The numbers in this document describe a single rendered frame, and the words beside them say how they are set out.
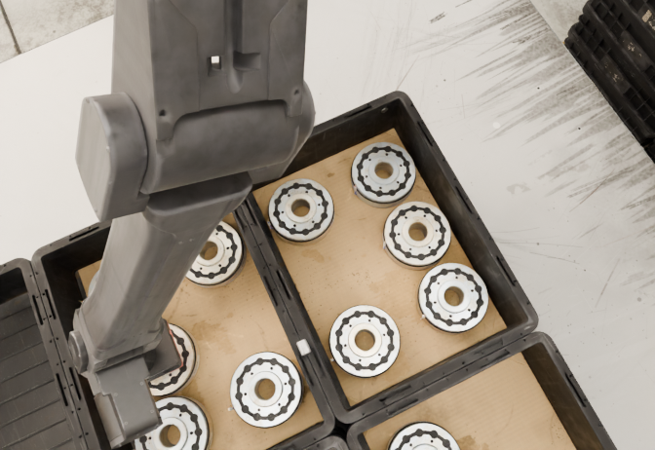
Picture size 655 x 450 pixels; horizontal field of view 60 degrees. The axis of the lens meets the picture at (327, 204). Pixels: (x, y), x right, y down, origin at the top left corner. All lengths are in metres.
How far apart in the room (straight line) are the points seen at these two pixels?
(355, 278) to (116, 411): 0.40
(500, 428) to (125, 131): 0.74
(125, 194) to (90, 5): 2.07
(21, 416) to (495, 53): 1.05
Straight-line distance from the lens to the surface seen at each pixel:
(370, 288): 0.88
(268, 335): 0.88
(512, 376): 0.90
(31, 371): 0.99
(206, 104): 0.26
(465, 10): 1.28
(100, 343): 0.56
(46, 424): 0.98
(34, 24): 2.38
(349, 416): 0.77
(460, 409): 0.88
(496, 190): 1.10
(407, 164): 0.91
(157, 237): 0.34
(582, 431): 0.87
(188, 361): 0.87
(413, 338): 0.88
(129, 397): 0.66
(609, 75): 1.82
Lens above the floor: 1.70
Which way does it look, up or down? 72 degrees down
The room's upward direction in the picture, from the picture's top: 6 degrees counter-clockwise
